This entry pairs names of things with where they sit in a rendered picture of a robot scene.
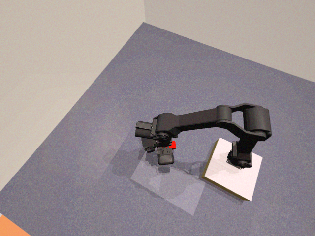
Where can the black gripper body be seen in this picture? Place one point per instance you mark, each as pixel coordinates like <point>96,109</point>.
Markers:
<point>166,157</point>

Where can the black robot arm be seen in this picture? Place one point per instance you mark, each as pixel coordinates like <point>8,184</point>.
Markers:
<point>168,125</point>

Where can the red cube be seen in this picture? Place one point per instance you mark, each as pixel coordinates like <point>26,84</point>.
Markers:
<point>173,146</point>

